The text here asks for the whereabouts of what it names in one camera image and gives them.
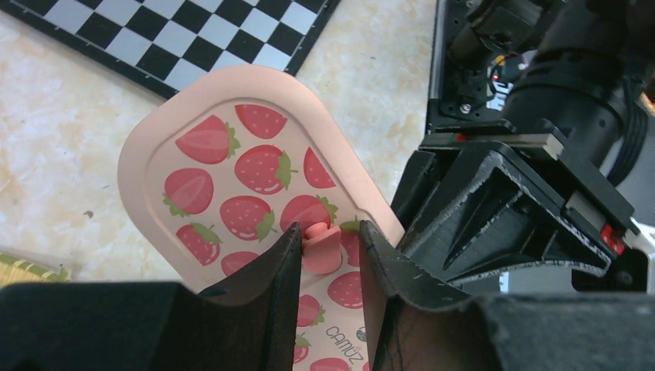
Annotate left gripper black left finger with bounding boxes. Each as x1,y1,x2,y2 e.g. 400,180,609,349
1,224,302,370

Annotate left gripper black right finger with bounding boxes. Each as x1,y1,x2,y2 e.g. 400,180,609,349
359,220,654,370

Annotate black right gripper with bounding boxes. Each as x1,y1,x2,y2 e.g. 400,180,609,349
393,120,650,293

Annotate pink lunch box lid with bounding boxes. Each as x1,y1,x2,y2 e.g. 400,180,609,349
117,65,404,370

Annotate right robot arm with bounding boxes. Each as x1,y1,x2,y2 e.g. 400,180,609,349
392,1,654,294

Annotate bamboo mat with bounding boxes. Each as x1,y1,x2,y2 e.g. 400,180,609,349
1,252,70,288

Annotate checkerboard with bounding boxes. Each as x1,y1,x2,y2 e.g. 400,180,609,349
1,0,338,98

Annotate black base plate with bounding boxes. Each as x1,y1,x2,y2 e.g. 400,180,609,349
425,1,513,134

